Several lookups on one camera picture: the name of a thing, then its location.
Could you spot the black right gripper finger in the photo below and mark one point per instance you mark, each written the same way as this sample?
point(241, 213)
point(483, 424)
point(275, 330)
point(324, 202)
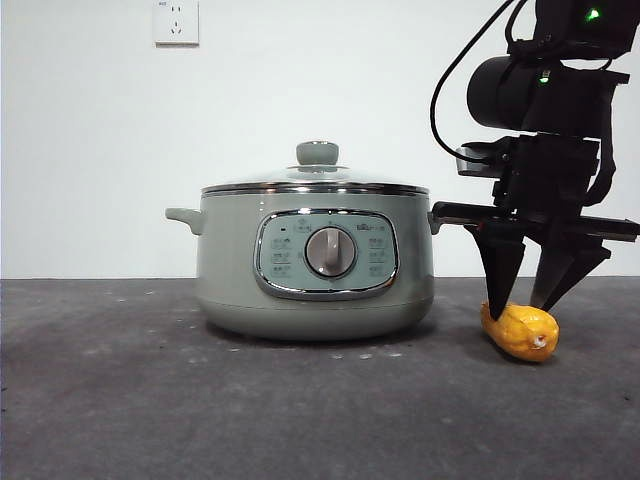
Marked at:
point(500, 265)
point(560, 265)

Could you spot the yellow corn cob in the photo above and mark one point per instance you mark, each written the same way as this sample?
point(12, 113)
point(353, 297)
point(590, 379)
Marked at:
point(525, 335)

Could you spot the glass lid with green knob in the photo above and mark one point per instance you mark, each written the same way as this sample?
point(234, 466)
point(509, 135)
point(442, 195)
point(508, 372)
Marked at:
point(316, 152)

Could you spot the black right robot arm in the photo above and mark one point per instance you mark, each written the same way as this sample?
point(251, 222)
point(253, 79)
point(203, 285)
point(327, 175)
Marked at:
point(515, 95)

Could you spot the sage green electric cooking pot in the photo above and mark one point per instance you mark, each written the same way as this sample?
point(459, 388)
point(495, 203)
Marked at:
point(230, 280)

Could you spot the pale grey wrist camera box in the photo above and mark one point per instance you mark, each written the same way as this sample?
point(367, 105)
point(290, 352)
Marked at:
point(475, 162)

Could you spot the white wall socket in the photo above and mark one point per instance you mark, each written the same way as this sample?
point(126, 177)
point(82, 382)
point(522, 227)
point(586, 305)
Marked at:
point(176, 24)

